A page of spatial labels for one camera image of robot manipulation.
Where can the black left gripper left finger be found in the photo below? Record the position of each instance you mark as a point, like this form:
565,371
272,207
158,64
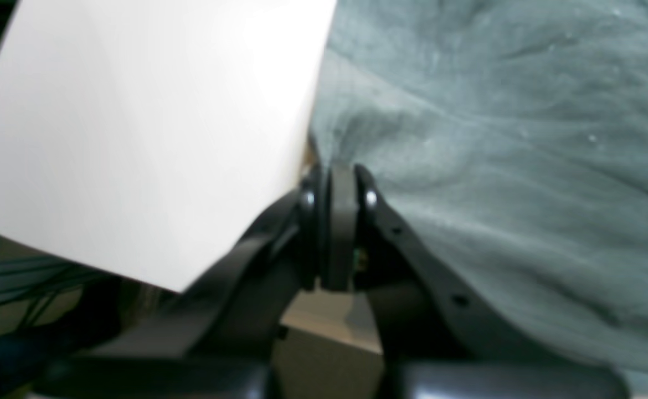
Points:
215,340

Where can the dark grey t-shirt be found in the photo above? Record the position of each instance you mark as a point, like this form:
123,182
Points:
513,137

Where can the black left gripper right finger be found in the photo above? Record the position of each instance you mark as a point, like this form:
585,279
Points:
439,337

